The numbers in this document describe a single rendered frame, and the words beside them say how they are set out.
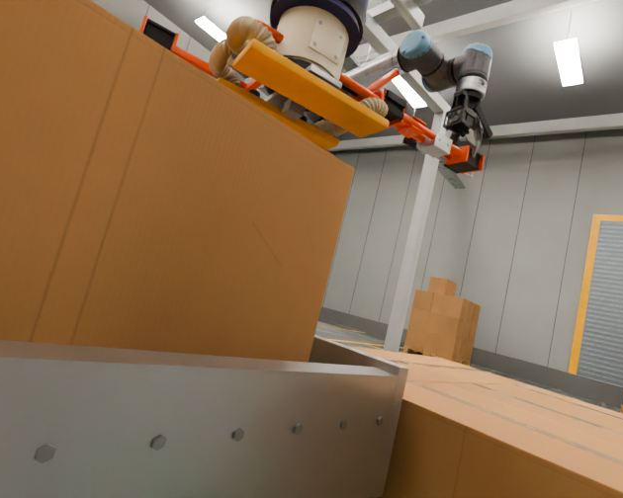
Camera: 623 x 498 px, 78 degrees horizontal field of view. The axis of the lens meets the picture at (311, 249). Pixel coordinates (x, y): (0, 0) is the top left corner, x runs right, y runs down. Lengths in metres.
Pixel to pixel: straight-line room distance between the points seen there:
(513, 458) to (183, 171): 0.64
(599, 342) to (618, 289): 1.20
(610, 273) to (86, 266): 10.25
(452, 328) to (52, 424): 7.89
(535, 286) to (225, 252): 10.22
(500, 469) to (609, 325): 9.60
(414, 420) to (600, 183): 10.58
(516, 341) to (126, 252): 10.27
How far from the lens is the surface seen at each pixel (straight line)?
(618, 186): 11.13
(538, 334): 10.50
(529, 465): 0.71
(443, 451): 0.76
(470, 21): 8.33
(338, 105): 0.85
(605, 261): 10.50
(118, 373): 0.38
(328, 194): 0.71
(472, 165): 1.29
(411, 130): 1.15
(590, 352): 10.26
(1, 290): 0.51
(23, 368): 0.36
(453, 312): 8.13
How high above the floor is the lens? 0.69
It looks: 7 degrees up
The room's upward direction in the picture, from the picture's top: 14 degrees clockwise
